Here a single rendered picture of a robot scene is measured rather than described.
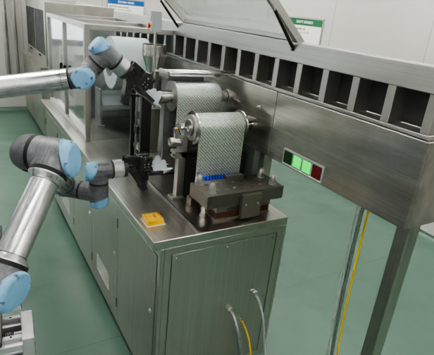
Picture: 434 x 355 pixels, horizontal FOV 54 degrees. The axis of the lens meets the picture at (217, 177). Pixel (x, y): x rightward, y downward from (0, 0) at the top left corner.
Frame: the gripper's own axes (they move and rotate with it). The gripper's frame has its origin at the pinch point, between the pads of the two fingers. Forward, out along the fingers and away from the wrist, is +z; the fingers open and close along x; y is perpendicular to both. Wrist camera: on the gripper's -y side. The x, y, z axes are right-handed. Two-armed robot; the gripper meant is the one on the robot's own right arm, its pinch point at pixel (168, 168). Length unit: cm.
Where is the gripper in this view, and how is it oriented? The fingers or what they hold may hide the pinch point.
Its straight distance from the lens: 184.1
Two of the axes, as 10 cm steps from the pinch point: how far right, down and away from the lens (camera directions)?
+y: 1.0, -9.3, -3.6
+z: 8.6, -1.0, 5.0
